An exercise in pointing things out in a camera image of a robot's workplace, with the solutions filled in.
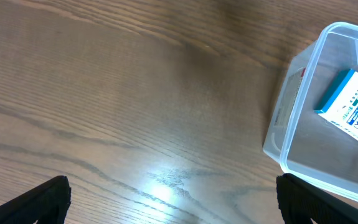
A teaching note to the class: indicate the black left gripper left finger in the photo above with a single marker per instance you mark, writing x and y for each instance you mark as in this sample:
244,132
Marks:
47,203

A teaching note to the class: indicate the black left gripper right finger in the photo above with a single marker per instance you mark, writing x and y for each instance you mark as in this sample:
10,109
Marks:
303,203

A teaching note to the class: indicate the clear plastic container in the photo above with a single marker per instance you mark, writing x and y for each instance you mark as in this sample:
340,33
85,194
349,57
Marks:
302,142

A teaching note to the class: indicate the blue white cardboard box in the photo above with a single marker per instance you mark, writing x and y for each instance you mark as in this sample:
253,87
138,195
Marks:
339,103

